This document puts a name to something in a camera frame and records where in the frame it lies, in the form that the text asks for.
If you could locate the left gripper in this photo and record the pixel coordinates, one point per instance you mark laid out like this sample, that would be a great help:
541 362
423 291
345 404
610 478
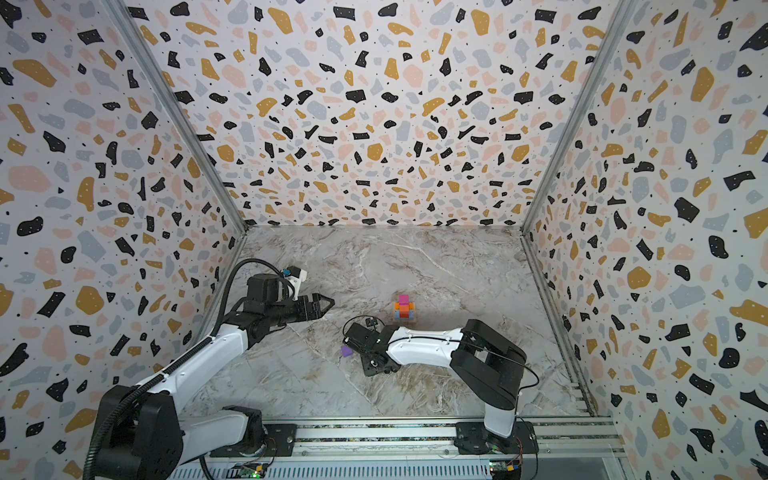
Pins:
313 305

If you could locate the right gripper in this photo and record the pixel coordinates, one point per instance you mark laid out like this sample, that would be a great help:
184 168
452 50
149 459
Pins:
360 344

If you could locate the natural wood block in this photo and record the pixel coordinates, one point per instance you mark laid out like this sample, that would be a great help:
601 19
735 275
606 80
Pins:
408 320

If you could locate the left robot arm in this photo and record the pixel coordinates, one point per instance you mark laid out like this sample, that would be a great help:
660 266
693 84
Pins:
139 432

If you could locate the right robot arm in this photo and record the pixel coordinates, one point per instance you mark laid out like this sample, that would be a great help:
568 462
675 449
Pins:
489 364

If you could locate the left green circuit board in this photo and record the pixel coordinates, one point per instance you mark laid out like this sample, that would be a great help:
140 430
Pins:
249 470

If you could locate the right circuit board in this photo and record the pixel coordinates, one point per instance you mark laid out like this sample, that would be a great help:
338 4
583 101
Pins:
506 469

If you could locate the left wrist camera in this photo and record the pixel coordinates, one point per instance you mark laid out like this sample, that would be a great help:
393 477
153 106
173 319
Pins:
296 277

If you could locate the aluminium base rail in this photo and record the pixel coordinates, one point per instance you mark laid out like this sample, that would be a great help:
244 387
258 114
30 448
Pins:
422 448

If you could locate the left corner aluminium post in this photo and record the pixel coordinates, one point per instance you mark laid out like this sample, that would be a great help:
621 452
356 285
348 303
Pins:
120 16

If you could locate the corner aluminium post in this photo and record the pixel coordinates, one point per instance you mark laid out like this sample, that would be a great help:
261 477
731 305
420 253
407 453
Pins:
120 16
615 27

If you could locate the right corner aluminium post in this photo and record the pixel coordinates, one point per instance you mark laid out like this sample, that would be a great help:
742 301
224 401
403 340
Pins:
615 27

